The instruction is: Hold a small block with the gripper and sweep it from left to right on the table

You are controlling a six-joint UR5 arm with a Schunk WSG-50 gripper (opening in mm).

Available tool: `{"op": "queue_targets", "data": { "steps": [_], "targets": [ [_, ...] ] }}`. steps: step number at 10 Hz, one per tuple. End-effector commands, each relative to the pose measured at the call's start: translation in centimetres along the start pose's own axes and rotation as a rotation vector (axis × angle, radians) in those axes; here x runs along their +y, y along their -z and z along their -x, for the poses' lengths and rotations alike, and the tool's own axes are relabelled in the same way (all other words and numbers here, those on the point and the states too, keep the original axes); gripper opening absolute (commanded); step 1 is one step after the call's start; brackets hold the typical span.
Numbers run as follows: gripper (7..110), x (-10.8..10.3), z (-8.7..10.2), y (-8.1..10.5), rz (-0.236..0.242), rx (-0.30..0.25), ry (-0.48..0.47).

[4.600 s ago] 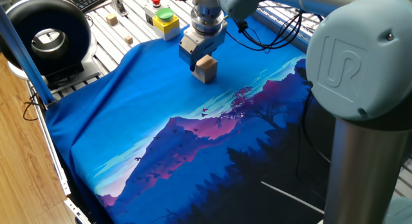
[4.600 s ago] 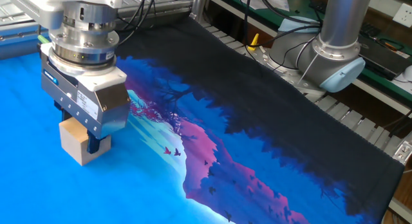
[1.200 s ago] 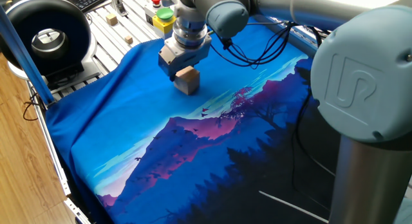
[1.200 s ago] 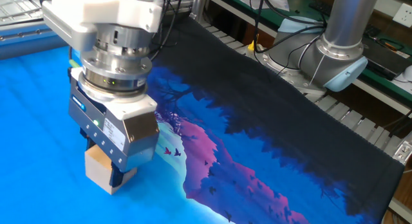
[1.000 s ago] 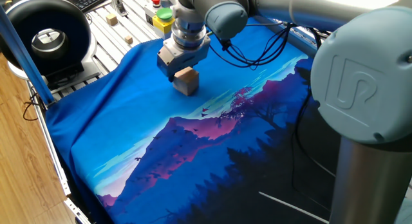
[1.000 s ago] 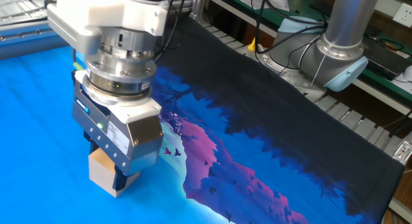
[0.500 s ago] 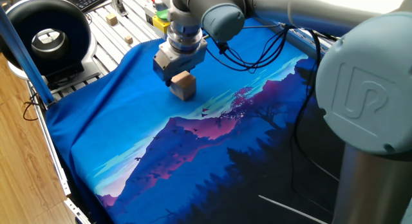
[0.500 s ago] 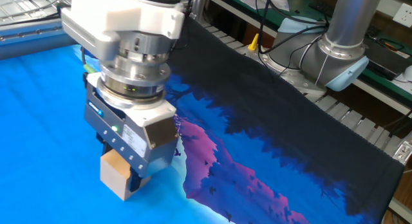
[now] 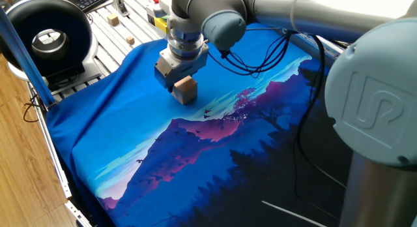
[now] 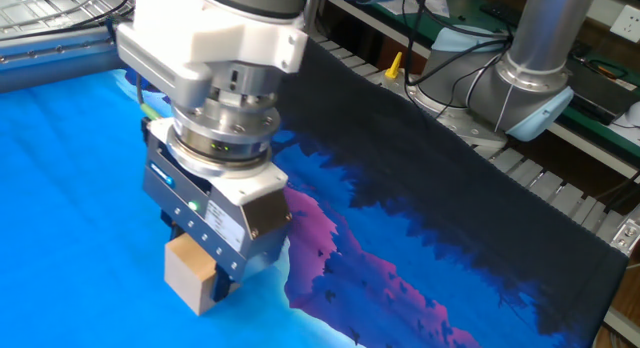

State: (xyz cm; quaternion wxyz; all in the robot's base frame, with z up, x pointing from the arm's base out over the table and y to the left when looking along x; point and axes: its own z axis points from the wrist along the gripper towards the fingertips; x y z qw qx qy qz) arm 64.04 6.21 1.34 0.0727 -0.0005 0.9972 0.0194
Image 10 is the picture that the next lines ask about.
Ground grey metal gripper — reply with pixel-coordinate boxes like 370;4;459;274
141;117;294;304

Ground light wooden cube block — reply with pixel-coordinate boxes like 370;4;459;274
163;232;242;317

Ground blue purple landscape printed cloth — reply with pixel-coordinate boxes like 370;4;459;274
0;37;630;348

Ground yellow plastic clip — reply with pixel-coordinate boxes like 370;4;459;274
383;51;404;81

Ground white paper sheets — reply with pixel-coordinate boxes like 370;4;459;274
387;0;451;18

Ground green topped workbench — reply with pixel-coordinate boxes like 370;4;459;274
324;0;640;179

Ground black flat device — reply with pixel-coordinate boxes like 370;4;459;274
564;57;640;127

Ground white computer mouse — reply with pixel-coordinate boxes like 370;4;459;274
624;100;640;128

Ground aluminium frame rail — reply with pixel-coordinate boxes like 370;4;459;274
0;17;126;94

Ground aluminium upright post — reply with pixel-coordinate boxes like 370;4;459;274
300;0;322;38

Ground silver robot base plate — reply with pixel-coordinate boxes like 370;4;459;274
369;67;509;150

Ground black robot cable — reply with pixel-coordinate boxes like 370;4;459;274
401;0;516;120

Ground metal corner bracket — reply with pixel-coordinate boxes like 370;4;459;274
608;216;640;257

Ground white wall socket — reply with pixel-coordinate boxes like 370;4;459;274
609;4;640;44

